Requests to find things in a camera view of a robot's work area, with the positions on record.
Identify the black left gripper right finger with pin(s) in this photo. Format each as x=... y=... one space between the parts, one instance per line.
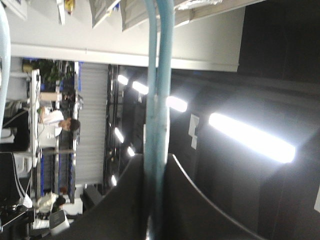
x=189 y=215

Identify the person in white shirt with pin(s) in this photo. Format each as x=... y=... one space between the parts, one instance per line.
x=56 y=119

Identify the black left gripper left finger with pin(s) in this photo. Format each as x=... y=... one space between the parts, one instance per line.
x=118 y=216

